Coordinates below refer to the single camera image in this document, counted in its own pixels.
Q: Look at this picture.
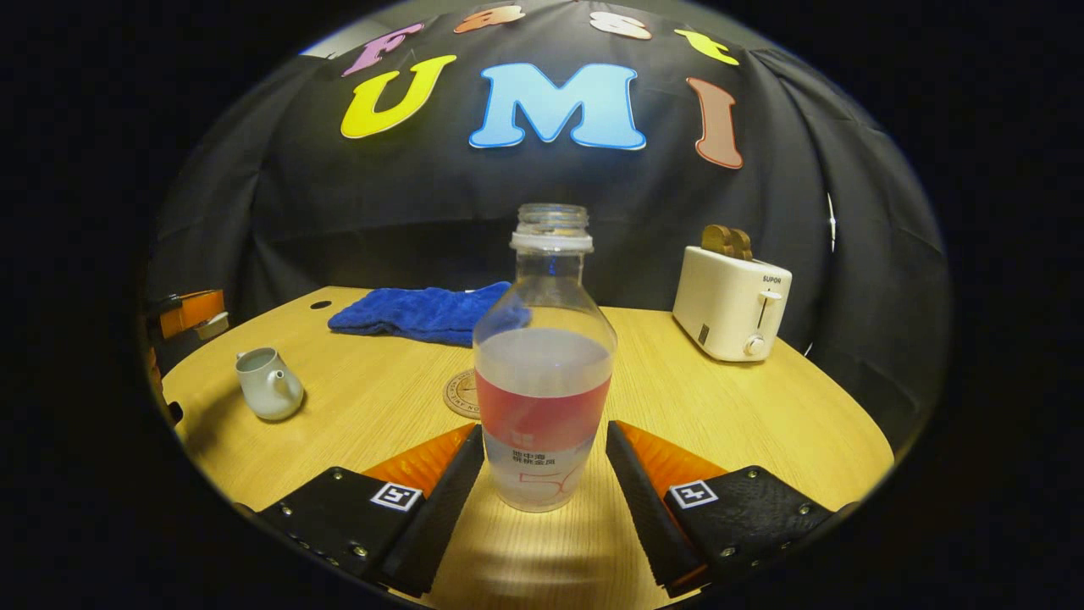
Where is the round wooden coaster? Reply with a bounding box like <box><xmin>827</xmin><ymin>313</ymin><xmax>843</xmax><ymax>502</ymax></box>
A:
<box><xmin>443</xmin><ymin>368</ymin><xmax>484</xmax><ymax>420</ymax></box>

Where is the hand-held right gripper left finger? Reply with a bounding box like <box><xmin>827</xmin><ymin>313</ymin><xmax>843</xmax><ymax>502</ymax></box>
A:
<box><xmin>257</xmin><ymin>422</ymin><xmax>485</xmax><ymax>599</ymax></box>

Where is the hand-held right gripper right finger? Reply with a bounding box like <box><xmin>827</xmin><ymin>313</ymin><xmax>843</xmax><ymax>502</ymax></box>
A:
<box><xmin>606</xmin><ymin>419</ymin><xmax>857</xmax><ymax>599</ymax></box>

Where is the cream toaster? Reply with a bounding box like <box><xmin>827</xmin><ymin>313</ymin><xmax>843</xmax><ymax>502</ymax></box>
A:
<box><xmin>672</xmin><ymin>245</ymin><xmax>794</xmax><ymax>363</ymax></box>

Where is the blue towel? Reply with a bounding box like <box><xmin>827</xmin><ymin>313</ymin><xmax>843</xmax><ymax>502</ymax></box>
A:
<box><xmin>328</xmin><ymin>281</ymin><xmax>532</xmax><ymax>347</ymax></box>

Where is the white ceramic teacup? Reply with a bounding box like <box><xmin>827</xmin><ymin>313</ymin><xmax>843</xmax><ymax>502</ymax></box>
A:
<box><xmin>235</xmin><ymin>347</ymin><xmax>305</xmax><ymax>422</ymax></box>

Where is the clear pink-label water bottle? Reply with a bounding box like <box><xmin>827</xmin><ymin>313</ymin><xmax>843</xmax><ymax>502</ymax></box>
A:
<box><xmin>473</xmin><ymin>203</ymin><xmax>618</xmax><ymax>513</ymax></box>

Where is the black backdrop cloth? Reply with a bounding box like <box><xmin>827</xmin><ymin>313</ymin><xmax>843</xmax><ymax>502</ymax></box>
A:
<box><xmin>144</xmin><ymin>0</ymin><xmax>954</xmax><ymax>450</ymax></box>

